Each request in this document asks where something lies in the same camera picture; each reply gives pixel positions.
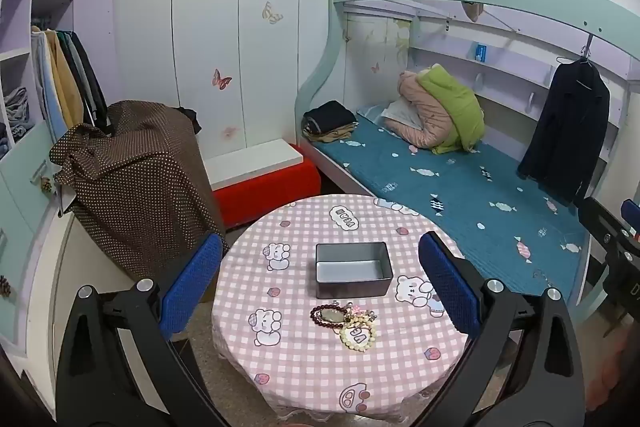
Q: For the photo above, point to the yellow hanging garment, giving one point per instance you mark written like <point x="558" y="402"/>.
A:
<point x="65" y="77"/>

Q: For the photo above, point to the pink charm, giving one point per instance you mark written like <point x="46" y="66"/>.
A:
<point x="356" y="308"/>

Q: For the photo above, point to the pink and green quilt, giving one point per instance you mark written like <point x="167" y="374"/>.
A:
<point x="440" y="107"/>

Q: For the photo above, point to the red storage bench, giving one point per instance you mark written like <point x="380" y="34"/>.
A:
<point x="270" y="192"/>

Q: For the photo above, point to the person's right forearm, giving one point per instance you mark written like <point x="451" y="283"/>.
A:
<point x="620" y="372"/>

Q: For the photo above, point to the black hanging jacket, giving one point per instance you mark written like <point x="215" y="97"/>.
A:
<point x="570" y="127"/>

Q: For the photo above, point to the pink checked tablecloth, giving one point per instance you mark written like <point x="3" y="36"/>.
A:
<point x="280" y="267"/>

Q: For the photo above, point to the light blue hanging garment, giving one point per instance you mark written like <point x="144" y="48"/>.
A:
<point x="45" y="82"/>

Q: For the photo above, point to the white cabinet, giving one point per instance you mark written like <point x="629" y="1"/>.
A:
<point x="100" y="252"/>

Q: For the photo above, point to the black hanging garment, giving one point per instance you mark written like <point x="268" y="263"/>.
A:
<point x="92" y="77"/>

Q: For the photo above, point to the grey metal tin box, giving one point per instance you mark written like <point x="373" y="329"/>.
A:
<point x="352" y="279"/>

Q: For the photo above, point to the dark folded clothes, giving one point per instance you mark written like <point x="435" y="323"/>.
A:
<point x="327" y="113"/>

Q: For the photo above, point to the lilac open wardrobe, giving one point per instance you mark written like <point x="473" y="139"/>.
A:
<point x="20" y="57"/>

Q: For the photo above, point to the white board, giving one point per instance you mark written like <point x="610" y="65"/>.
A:
<point x="250" y="159"/>

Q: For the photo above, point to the white pillow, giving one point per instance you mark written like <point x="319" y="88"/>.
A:
<point x="402" y="113"/>

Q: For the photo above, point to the faint pink butterfly sticker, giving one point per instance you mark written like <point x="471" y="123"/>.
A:
<point x="229" y="132"/>

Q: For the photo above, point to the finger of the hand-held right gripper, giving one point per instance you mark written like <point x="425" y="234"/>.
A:
<point x="600" y="222"/>

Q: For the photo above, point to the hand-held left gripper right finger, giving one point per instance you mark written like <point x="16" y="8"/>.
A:
<point x="447" y="282"/>

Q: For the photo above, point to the green stone pendant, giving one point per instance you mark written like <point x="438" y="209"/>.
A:
<point x="333" y="317"/>

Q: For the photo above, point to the brown dotted cloth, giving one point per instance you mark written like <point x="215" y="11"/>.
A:
<point x="135" y="177"/>

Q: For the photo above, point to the beige butterfly sticker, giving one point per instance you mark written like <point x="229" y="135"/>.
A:
<point x="272" y="13"/>

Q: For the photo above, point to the blue printed bed sheet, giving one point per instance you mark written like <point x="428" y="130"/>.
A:
<point x="460" y="192"/>

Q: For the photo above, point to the dark cloth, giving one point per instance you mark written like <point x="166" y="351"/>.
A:
<point x="190" y="117"/>

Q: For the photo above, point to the grey folded jeans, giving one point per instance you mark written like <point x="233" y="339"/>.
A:
<point x="16" y="107"/>

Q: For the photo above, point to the small butterfly sticker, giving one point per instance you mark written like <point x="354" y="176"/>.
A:
<point x="375" y="68"/>

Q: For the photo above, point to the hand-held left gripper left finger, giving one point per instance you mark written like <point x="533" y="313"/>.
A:
<point x="192" y="279"/>

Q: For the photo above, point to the small blue box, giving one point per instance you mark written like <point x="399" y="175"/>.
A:
<point x="481" y="52"/>

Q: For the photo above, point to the clothes hanger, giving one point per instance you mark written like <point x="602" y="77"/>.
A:
<point x="585" y="53"/>

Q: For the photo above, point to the tan folded clothes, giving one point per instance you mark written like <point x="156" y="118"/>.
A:
<point x="332" y="134"/>

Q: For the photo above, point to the beige hanging ornament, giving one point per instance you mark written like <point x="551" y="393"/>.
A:
<point x="471" y="11"/>

